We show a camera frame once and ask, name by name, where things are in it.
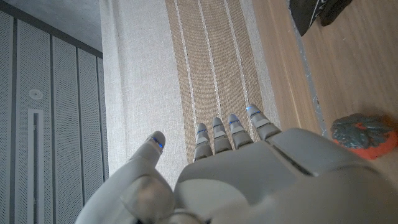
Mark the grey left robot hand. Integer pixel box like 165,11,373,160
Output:
74,104,398,224

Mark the black paisley bandana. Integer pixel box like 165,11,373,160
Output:
289,0,354,37

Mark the orange grey round object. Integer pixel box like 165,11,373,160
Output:
330,113,398,161

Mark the beige striped backdrop cloth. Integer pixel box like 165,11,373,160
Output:
99,0,282,187

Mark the long ceiling light strip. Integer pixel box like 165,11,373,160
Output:
27,108,44,224

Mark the round white ceiling fixture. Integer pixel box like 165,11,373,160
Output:
27,88,44,100

